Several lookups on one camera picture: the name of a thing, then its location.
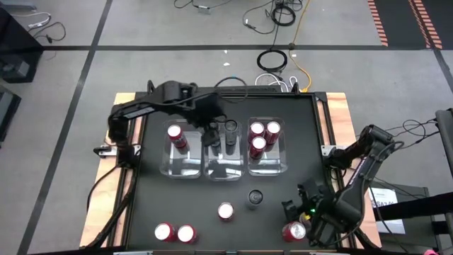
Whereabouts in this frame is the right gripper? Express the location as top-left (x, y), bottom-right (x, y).
top-left (282, 196), bottom-right (336, 234)

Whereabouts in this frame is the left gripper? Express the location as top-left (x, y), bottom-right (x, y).
top-left (197, 104), bottom-right (227, 147)

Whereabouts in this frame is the red Coca-Cola can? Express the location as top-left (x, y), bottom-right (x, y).
top-left (217, 201), bottom-right (236, 223)
top-left (281, 222), bottom-right (307, 244)
top-left (264, 120), bottom-right (282, 146)
top-left (249, 136), bottom-right (268, 162)
top-left (247, 121), bottom-right (265, 142)

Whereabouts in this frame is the red Fanta strawberry can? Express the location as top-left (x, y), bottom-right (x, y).
top-left (154, 222), bottom-right (177, 243)
top-left (176, 223), bottom-right (199, 245)
top-left (166, 123), bottom-right (189, 154)

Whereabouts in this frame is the clear plastic bin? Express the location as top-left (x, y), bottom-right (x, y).
top-left (159, 119), bottom-right (203, 179)
top-left (203, 119), bottom-right (246, 182)
top-left (246, 116), bottom-right (287, 177)

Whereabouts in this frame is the white paper sheet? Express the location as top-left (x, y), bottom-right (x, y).
top-left (367, 187), bottom-right (406, 235)

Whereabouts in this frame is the black equipment case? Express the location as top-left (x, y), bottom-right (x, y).
top-left (0, 84), bottom-right (22, 141)

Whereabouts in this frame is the black cabinet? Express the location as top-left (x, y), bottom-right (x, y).
top-left (0, 6), bottom-right (45, 84)

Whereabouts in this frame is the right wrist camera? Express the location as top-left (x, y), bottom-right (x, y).
top-left (297, 178), bottom-right (322, 199)

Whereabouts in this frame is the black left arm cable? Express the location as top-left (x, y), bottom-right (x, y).
top-left (212, 75), bottom-right (249, 104)

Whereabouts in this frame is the white floor cable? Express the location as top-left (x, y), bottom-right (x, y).
top-left (12, 11), bottom-right (52, 29)
top-left (254, 72), bottom-right (299, 90)

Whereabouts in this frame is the coiled black floor cable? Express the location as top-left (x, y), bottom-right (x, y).
top-left (256, 48), bottom-right (288, 74)
top-left (270, 4), bottom-right (297, 27)

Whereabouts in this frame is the black aluminium rig frame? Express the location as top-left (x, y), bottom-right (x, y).
top-left (80, 79), bottom-right (384, 255)

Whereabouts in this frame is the yellow floor cable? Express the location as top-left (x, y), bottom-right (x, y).
top-left (288, 0), bottom-right (313, 93)

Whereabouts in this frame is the black cable bundle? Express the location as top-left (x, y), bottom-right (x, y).
top-left (384, 118), bottom-right (442, 152)

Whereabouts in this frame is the black padded post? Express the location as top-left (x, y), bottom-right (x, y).
top-left (435, 108), bottom-right (453, 178)

